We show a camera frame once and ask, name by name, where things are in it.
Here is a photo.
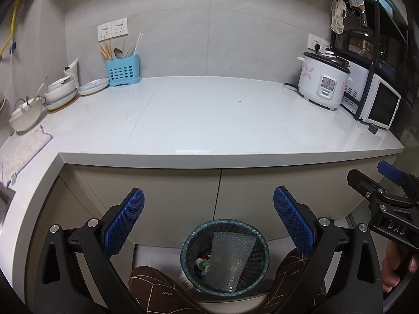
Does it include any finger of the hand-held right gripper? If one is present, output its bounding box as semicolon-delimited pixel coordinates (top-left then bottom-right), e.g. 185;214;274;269
347;168;387;204
376;160;419;197

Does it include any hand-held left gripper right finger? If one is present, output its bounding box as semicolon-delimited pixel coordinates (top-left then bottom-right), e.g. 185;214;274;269
273;185;383;314

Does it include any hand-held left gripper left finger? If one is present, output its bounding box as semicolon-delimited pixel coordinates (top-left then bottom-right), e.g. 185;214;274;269
34;187;145;314

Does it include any teal mesh waste basket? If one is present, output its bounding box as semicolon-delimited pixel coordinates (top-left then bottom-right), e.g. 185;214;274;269
181;218;271;295

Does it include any clear bubble wrap sheet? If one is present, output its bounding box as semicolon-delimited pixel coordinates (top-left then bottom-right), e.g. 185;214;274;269
205;231;258;293

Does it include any white green-label pill bottle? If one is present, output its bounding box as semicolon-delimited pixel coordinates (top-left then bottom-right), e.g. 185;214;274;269
195;258;212;277

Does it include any person's right hand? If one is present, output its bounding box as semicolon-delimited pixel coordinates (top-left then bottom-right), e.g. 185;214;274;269
381;241;419;293

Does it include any brown patterned slipper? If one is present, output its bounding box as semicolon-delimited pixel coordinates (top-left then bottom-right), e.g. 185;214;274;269
128;266;211;314
262;248;328;314

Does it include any white mini oven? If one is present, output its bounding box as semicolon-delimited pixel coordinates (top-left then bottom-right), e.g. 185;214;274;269
358;72;402;130

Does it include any white vented appliance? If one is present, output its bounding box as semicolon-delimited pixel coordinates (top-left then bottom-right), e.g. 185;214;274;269
340;59;374;114

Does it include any white flowered rice cooker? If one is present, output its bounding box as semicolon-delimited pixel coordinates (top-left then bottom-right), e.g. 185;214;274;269
297;49;353;111

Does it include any purple-edged dish cloth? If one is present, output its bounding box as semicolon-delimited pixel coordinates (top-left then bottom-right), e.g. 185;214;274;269
0;125;53;184

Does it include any wooden trivet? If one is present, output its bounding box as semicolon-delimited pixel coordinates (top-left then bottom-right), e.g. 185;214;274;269
47;96;81;115

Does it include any steel pot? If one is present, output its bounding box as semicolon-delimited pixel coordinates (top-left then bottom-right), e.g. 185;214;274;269
346;29;374;55

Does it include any white plate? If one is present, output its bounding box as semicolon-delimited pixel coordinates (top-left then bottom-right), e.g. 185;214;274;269
44;92;79;110

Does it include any blue-rimmed plate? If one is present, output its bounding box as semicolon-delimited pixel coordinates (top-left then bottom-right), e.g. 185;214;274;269
78;77;111;96

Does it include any grey bowl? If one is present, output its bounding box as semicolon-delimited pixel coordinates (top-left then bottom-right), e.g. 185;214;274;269
9;96;45;132

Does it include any black metal rack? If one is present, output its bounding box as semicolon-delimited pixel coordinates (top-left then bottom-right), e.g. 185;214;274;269
329;0;419;138

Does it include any white bowl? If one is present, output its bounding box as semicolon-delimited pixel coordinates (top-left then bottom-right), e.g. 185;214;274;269
44;75;79;104

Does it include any blue utensil holder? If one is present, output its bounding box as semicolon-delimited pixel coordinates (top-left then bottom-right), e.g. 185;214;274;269
105;54;142;88

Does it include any white mesh cloth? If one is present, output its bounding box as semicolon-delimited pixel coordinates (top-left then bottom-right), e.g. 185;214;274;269
330;0;348;35

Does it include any white slanted jug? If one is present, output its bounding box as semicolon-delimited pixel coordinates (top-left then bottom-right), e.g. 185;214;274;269
63;58;79;79

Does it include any bundle of wooden chopsticks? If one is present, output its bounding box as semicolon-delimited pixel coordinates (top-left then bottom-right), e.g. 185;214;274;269
99;37;113;61

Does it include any white wall socket with plug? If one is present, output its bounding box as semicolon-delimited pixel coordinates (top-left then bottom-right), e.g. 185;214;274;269
307;33;331;54

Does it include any yellow cable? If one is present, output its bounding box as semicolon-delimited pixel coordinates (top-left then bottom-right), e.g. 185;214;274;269
0;0;21;57

